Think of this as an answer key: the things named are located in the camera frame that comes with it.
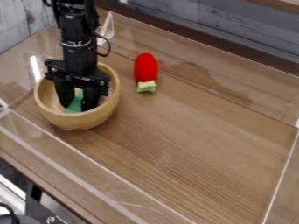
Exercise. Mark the clear acrylic enclosure panel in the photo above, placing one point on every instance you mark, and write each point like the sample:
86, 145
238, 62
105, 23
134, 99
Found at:
81, 183

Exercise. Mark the light wooden bowl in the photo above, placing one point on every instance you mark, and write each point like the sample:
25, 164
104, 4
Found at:
80, 120

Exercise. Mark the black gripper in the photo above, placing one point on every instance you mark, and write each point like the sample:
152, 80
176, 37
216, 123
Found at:
77, 72

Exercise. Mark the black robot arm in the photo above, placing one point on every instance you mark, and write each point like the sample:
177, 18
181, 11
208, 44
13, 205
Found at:
78, 21

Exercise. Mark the red plush strawberry toy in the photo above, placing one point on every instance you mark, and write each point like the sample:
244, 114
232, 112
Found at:
146, 72

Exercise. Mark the green rectangular block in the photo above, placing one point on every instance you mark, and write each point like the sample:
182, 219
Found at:
76, 106

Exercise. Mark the black metal table bracket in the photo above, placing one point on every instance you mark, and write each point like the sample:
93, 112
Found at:
45, 209

